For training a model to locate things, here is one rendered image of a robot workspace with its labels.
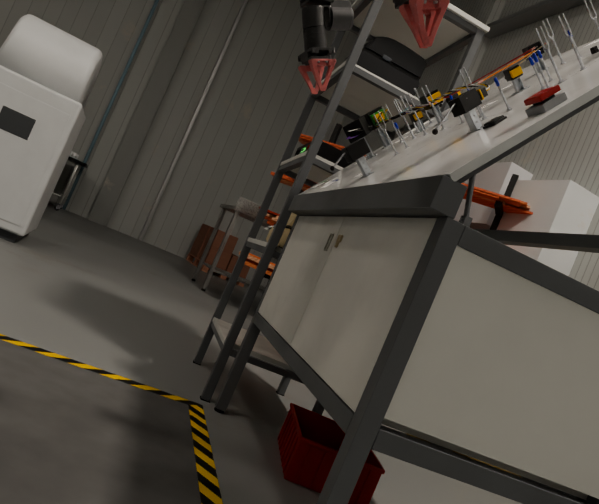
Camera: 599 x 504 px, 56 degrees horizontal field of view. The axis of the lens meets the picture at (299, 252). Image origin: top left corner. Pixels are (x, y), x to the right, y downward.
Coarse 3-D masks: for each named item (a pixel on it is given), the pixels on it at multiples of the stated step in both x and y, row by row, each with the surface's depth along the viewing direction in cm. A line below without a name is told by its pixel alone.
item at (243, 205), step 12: (240, 204) 610; (252, 204) 615; (252, 216) 616; (216, 228) 676; (228, 228) 612; (204, 252) 674; (204, 264) 662; (216, 264) 612; (228, 276) 621; (204, 288) 611; (264, 288) 670
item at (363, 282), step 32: (352, 224) 150; (384, 224) 128; (416, 224) 112; (352, 256) 139; (384, 256) 121; (416, 256) 107; (320, 288) 152; (352, 288) 131; (384, 288) 114; (320, 320) 142; (352, 320) 123; (384, 320) 108; (320, 352) 133; (352, 352) 116; (352, 384) 110
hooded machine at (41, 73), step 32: (32, 32) 392; (64, 32) 410; (0, 64) 378; (32, 64) 388; (64, 64) 397; (96, 64) 412; (0, 96) 374; (32, 96) 381; (64, 96) 388; (0, 128) 376; (32, 128) 382; (64, 128) 389; (0, 160) 378; (32, 160) 384; (64, 160) 436; (0, 192) 380; (32, 192) 386; (0, 224) 383; (32, 224) 410
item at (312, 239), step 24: (312, 216) 193; (336, 216) 166; (312, 240) 180; (288, 264) 197; (312, 264) 169; (288, 288) 183; (312, 288) 159; (264, 312) 200; (288, 312) 172; (288, 336) 162
